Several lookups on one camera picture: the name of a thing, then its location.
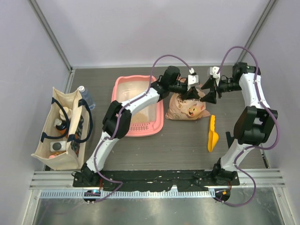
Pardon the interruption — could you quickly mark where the white bottle grey cap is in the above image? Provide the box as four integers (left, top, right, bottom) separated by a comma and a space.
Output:
50, 141, 67, 152

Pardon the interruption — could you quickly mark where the clear plastic water bottle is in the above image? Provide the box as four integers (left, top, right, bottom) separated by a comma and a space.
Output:
78, 85, 96, 110

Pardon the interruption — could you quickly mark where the beige wooden item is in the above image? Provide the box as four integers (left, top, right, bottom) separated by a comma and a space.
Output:
59, 106, 73, 121

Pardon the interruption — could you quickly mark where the aluminium rail frame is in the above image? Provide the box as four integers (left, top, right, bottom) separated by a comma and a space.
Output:
30, 169, 285, 202

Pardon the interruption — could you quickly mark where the yellow plastic scoop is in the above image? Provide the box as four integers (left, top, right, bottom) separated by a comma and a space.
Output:
207, 115, 219, 152

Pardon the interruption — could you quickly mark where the pink cat litter bag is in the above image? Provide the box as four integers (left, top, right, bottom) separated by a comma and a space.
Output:
165, 93, 210, 120

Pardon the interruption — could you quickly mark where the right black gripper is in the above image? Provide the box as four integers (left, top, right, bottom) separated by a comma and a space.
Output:
200, 77, 242, 104

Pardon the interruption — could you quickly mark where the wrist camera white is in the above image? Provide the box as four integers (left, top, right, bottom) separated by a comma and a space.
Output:
208, 67, 220, 86
187, 67, 199, 87

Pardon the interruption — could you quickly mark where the pink litter box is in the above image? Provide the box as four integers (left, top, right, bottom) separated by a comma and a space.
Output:
112, 75, 164, 137

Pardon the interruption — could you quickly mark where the dark bottle white pump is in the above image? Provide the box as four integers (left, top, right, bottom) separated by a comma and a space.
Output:
54, 119, 67, 132

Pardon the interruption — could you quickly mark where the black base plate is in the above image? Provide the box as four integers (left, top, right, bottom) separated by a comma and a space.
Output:
72, 170, 240, 192

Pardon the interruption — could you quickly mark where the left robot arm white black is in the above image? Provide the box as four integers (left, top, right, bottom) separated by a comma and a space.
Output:
80, 66, 200, 187

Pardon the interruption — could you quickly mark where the tan litter pile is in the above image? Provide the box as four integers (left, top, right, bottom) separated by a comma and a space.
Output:
132, 112, 149, 123

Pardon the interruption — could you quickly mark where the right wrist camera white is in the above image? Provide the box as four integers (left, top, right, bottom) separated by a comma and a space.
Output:
208, 67, 220, 86

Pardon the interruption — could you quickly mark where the beige canvas tote bag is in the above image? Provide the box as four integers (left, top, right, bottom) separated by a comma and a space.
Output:
31, 88, 93, 170

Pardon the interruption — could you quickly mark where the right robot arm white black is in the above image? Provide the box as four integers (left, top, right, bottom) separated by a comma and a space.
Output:
201, 62, 278, 185

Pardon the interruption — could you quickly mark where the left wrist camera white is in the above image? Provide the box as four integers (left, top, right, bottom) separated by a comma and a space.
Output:
187, 67, 199, 87

